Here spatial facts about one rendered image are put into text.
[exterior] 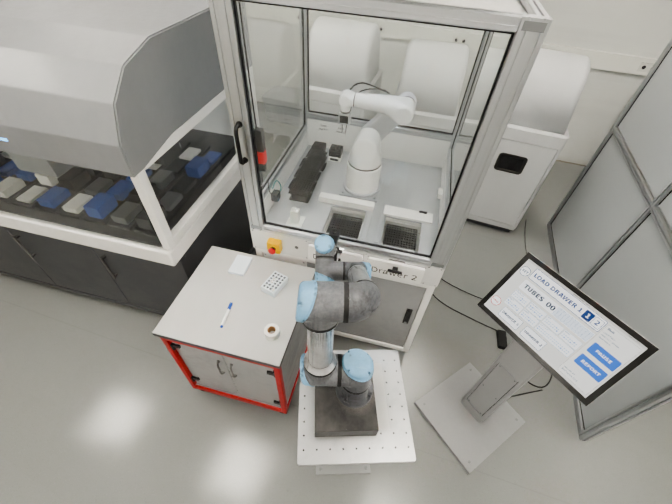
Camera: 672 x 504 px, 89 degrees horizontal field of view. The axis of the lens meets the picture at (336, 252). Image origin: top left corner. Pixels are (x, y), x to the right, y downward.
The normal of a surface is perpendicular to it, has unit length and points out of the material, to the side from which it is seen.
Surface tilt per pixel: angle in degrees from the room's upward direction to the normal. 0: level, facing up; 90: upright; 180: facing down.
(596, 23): 90
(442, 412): 3
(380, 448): 0
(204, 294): 0
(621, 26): 90
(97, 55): 14
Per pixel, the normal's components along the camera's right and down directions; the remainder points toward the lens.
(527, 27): -0.24, 0.70
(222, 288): 0.05, -0.68
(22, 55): -0.12, -0.05
